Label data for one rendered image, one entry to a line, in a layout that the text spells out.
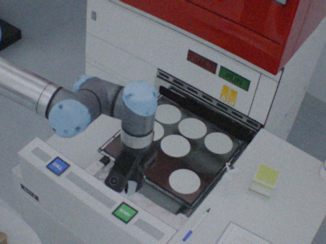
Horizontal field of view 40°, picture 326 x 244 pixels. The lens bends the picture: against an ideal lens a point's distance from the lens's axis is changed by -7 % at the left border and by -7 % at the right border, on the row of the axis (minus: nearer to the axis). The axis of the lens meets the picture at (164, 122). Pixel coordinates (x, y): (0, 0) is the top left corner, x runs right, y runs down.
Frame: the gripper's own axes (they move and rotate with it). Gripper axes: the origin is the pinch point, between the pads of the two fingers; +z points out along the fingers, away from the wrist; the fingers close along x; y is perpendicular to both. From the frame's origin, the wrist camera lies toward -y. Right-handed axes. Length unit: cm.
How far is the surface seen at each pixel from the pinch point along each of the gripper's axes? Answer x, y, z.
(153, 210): -2.9, 11.0, 17.9
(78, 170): 20.6, 3.3, 9.8
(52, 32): 179, 147, 106
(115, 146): 21.2, 23.0, 16.0
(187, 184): -6.1, 24.9, 16.0
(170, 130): 11.2, 41.2, 15.9
